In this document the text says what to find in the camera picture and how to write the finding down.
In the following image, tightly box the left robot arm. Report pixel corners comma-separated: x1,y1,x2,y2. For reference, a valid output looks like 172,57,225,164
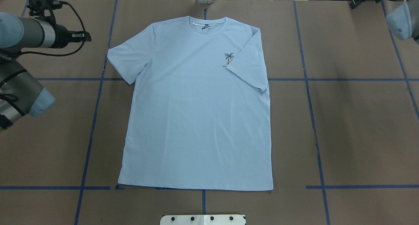
0,12,92,131

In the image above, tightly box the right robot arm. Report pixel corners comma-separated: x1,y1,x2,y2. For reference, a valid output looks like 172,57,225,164
386,0,419,44

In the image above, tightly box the light blue t-shirt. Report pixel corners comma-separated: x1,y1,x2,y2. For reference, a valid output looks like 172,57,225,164
107,16,274,192

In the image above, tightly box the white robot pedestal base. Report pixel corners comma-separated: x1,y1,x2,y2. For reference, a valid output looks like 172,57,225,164
160,214,247,225

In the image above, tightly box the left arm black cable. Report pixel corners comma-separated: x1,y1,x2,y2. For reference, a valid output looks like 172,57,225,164
0,0,87,121

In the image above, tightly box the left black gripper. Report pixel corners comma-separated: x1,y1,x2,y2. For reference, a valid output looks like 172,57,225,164
64,30,92,49

